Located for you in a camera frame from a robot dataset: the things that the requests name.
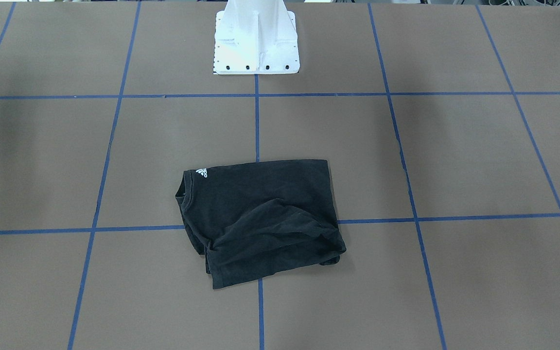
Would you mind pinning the black graphic t-shirt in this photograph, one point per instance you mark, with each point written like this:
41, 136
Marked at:
255, 219

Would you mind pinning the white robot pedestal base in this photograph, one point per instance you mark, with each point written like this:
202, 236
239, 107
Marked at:
255, 37

